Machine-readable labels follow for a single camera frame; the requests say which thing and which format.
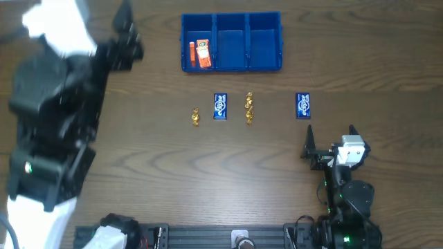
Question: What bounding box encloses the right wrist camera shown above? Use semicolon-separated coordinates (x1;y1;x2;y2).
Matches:
332;134;367;167

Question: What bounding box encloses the blue tray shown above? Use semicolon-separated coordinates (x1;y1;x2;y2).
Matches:
179;11;284;73

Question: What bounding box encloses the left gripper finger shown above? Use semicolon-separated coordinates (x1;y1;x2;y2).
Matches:
112;0;135;34

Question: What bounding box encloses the black cable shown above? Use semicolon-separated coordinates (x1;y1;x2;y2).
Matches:
292;178;329;248
0;211;20;249

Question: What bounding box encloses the blue candy pack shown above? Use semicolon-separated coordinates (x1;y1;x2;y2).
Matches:
213;92;228;121
295;91;311;120

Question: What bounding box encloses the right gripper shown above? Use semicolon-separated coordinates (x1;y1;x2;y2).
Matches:
300;124;361;170

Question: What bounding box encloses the mounting rail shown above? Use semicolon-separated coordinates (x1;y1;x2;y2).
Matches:
73;223;325;249

